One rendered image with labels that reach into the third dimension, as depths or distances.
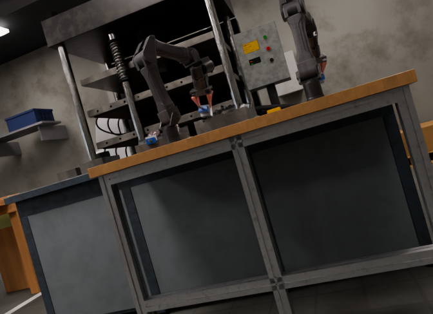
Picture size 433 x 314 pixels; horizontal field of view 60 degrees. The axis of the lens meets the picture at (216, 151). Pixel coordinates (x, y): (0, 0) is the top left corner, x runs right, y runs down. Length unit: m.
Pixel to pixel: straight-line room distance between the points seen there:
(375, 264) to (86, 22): 2.43
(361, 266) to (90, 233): 1.35
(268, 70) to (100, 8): 1.26
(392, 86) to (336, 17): 4.09
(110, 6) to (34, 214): 1.50
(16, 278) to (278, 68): 3.02
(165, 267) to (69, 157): 4.70
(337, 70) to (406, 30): 0.92
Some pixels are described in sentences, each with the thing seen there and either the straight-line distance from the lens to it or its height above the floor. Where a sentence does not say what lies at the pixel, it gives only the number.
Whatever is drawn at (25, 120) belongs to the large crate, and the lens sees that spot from 6.11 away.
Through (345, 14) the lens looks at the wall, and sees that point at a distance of 5.35.
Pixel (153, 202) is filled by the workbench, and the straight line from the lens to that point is 1.91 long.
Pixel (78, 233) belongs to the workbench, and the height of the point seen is 0.51.
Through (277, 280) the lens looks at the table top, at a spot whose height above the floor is 0.23.
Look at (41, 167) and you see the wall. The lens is 6.85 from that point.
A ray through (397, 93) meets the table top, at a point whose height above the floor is 0.74.
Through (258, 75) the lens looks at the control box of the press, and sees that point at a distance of 2.66.
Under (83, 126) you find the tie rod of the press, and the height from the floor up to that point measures 1.18.
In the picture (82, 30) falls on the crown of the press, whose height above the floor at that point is 1.83.
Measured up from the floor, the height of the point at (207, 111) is 0.92.
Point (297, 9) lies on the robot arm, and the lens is 1.58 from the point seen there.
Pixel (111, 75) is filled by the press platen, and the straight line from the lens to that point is 2.97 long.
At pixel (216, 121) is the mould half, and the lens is 1.79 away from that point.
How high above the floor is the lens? 0.72
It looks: level
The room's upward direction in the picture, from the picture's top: 16 degrees counter-clockwise
